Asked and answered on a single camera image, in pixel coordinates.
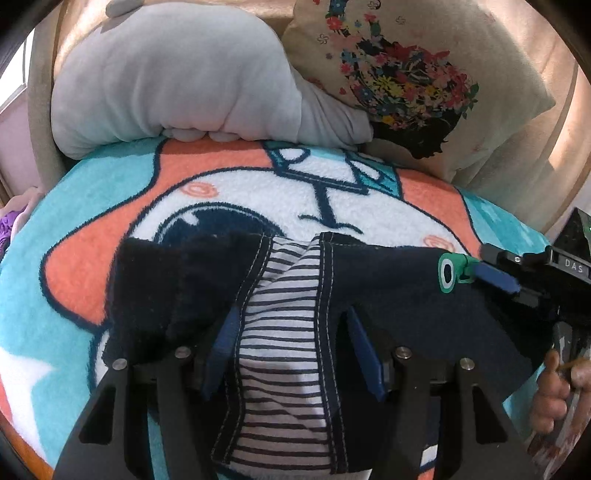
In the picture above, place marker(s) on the navy pants with striped lining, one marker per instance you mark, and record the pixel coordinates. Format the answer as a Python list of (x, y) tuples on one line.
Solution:
[(392, 295)]

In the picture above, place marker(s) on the beige sofa backrest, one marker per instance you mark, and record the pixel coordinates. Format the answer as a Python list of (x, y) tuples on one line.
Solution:
[(554, 152)]

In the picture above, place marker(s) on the cream floral cushion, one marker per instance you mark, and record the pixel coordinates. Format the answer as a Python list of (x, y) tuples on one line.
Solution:
[(498, 69)]

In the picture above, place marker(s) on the printed cartoon blanket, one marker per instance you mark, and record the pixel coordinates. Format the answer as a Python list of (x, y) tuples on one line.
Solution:
[(115, 221)]

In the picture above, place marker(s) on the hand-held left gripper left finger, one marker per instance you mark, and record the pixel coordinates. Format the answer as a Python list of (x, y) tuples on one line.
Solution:
[(228, 334)]

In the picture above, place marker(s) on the purple cloth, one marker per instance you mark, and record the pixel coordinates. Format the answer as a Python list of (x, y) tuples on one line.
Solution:
[(9, 230)]

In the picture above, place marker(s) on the person's right hand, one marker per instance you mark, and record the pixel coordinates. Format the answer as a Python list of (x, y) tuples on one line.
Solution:
[(551, 392)]

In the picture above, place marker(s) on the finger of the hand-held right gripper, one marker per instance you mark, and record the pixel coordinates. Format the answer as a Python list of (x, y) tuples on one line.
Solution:
[(517, 256), (496, 277)]

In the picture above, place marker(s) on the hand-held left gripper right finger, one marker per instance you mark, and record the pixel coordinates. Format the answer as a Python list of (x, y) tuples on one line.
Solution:
[(364, 357)]

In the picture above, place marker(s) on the grey plush pillow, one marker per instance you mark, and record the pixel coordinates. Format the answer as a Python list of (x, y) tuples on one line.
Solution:
[(175, 69)]

